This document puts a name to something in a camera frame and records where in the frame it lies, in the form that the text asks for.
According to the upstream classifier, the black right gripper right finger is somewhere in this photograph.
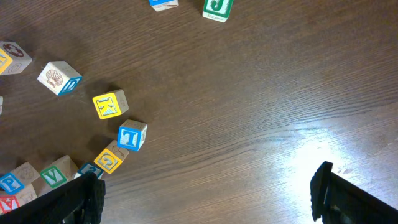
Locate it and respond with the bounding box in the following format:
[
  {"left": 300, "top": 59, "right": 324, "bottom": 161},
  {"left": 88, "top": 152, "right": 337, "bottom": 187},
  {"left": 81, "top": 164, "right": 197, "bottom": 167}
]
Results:
[{"left": 310, "top": 161, "right": 397, "bottom": 224}]

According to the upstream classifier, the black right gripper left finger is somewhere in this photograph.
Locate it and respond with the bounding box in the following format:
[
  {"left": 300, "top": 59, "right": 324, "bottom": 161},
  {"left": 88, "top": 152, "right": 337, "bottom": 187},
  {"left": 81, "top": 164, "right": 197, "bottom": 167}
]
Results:
[{"left": 1, "top": 172, "right": 106, "bottom": 224}]

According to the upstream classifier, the red A block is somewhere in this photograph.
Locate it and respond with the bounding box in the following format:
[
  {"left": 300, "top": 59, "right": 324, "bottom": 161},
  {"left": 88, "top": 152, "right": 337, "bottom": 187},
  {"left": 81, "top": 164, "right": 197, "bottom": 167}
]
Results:
[{"left": 1, "top": 184, "right": 37, "bottom": 215}]

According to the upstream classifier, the wooden block red trim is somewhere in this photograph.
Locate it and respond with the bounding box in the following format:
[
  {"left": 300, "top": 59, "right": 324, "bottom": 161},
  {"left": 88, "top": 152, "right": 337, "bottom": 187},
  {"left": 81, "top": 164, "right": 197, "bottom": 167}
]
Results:
[{"left": 74, "top": 162, "right": 104, "bottom": 179}]

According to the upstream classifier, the green V block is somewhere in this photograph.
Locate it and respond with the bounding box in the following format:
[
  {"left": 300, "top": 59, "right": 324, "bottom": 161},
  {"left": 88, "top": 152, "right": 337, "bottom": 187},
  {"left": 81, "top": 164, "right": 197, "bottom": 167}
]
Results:
[{"left": 32, "top": 155, "right": 78, "bottom": 197}]

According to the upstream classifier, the yellow G block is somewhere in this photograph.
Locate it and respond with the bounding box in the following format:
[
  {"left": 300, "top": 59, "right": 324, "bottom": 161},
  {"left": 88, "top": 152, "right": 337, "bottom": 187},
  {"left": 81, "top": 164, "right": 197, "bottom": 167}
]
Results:
[{"left": 94, "top": 140, "right": 129, "bottom": 174}]

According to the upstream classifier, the blue P block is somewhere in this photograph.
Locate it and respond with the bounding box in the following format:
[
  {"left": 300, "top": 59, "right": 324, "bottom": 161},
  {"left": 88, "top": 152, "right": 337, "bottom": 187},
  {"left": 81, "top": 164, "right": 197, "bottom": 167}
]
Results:
[{"left": 1, "top": 162, "right": 40, "bottom": 195}]

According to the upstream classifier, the blue T block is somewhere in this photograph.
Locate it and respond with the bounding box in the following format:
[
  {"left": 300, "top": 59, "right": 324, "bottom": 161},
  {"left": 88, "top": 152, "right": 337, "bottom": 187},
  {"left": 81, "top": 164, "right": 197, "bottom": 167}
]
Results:
[{"left": 117, "top": 119, "right": 147, "bottom": 151}]

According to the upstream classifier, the yellow K block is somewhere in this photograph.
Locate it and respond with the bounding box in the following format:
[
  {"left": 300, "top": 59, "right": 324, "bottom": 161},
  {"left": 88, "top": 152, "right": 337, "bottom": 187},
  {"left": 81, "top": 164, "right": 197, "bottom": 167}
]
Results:
[{"left": 92, "top": 89, "right": 129, "bottom": 119}]

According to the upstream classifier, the wooden shell block blue side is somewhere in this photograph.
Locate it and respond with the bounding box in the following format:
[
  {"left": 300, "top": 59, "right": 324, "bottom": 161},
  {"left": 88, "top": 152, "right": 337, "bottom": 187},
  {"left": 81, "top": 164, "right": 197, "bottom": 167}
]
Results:
[{"left": 37, "top": 61, "right": 83, "bottom": 96}]

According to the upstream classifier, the yellow block top centre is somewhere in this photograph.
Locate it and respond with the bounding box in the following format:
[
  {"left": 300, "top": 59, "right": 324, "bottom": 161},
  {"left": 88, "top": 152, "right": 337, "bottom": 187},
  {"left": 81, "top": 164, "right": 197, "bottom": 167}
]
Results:
[{"left": 1, "top": 41, "right": 32, "bottom": 75}]

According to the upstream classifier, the blue block far right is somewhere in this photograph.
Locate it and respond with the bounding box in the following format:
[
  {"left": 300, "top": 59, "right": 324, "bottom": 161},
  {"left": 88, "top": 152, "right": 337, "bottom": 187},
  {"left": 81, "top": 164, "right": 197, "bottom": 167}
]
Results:
[{"left": 149, "top": 0, "right": 179, "bottom": 12}]

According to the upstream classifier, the green J block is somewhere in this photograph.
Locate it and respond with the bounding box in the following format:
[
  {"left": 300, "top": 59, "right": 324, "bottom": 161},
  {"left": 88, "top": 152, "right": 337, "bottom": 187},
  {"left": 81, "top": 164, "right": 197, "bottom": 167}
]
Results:
[{"left": 202, "top": 0, "right": 233, "bottom": 22}]

